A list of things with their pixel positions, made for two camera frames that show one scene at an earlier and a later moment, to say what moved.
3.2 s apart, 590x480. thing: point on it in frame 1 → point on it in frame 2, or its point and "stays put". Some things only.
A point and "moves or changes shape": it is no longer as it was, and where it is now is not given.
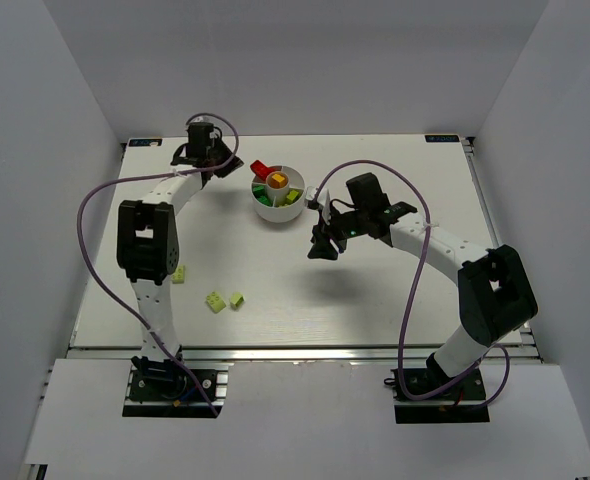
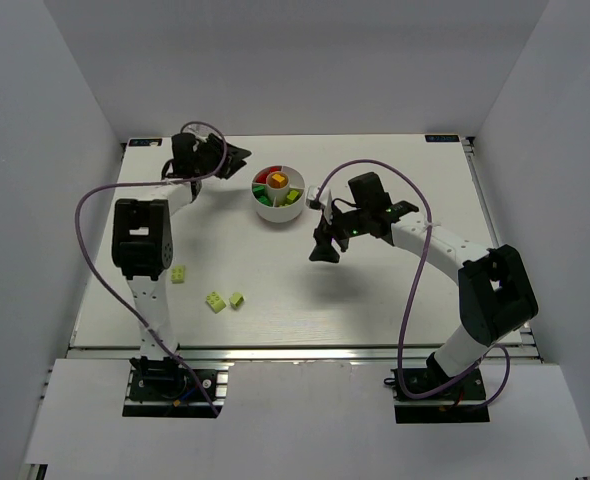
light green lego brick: [215, 302] stays put
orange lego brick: [277, 180] stays put
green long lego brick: [261, 194] stays put
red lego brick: [260, 169] moves or changes shape
